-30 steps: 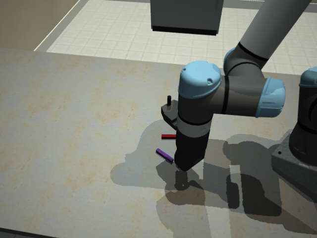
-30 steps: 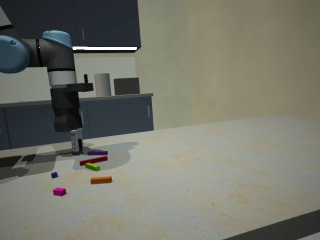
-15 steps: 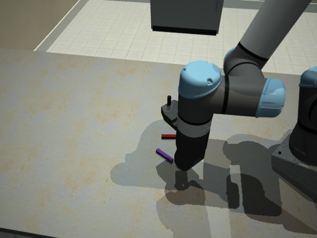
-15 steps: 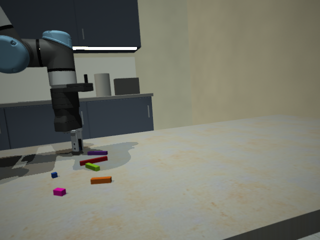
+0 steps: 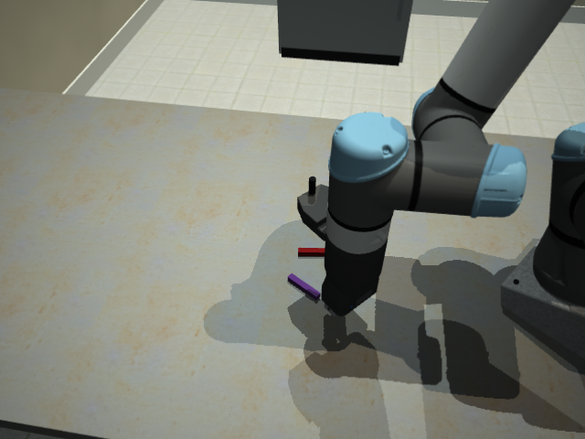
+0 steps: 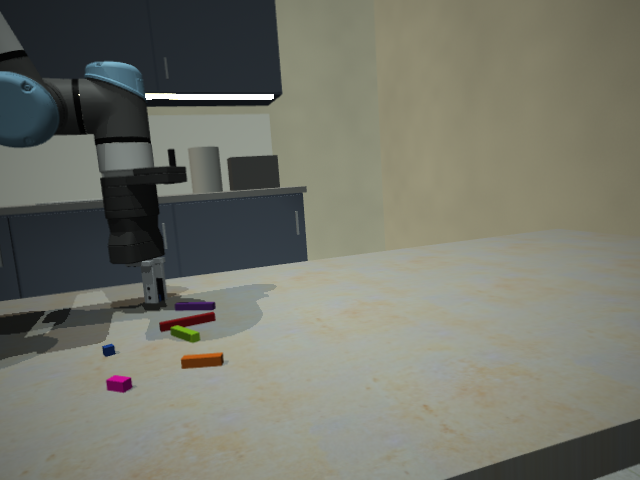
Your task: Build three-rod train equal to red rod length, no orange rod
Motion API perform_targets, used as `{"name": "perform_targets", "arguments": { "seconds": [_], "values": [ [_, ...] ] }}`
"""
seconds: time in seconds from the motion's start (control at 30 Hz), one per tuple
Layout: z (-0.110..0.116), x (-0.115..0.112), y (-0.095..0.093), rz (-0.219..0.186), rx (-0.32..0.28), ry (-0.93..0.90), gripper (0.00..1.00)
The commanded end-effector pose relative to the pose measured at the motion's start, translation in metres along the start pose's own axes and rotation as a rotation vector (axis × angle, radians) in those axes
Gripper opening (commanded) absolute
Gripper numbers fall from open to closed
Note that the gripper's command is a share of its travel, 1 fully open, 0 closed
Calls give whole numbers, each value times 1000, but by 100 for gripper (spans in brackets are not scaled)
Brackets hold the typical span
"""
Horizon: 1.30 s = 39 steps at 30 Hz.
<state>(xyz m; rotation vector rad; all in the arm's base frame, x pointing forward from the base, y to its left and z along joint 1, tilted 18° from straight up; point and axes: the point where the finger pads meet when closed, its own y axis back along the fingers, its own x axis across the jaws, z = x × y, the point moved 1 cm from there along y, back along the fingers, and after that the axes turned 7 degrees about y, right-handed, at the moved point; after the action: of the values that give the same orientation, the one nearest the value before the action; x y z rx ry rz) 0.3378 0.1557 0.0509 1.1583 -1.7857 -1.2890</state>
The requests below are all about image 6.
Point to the lime green rod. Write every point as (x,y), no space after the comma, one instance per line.
(185,334)

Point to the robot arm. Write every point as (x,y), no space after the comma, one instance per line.
(109,102)

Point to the dark red rod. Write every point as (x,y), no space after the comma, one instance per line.
(187,321)

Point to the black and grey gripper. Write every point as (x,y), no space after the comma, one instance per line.
(135,240)

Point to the small magenta block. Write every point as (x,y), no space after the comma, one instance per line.
(119,383)

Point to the orange rod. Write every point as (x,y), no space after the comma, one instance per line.
(202,360)

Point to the purple rod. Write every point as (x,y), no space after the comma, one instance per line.
(193,306)

